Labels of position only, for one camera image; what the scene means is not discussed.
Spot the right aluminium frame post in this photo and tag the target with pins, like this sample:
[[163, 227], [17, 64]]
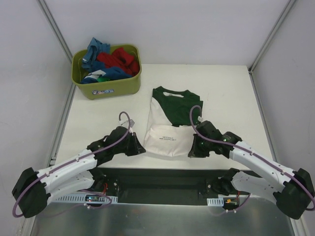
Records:
[[271, 35]]

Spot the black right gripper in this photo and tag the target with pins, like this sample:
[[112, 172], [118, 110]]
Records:
[[197, 145]]

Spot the white left cable duct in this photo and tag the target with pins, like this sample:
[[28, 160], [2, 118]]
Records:
[[86, 198]]

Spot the red t-shirt in bin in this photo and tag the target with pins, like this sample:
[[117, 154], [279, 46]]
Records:
[[120, 59]]

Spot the bright green cloth in bin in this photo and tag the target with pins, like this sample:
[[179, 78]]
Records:
[[103, 79]]

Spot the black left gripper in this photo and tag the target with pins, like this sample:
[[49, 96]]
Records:
[[133, 143]]

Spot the white cable duct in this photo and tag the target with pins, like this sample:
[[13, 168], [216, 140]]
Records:
[[222, 202], [86, 198]]

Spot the olive green plastic bin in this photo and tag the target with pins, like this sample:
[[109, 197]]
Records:
[[102, 89]]

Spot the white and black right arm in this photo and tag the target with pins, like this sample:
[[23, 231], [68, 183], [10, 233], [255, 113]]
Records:
[[291, 191]]

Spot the aluminium frame post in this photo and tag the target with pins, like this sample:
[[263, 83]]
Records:
[[55, 28], [271, 35]]

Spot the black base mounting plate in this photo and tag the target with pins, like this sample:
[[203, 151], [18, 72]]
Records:
[[160, 186]]

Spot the blue t-shirt in bin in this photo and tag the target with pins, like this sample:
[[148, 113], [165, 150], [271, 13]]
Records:
[[97, 69]]

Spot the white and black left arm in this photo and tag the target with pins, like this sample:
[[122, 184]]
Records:
[[35, 190]]

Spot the left aluminium frame post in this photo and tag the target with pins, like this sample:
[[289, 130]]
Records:
[[55, 28]]

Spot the white right cable duct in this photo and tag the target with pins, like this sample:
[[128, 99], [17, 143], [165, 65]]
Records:
[[222, 202]]

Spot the white green-sleeved Charlie Brown shirt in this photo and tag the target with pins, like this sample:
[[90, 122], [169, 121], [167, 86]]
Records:
[[169, 132]]

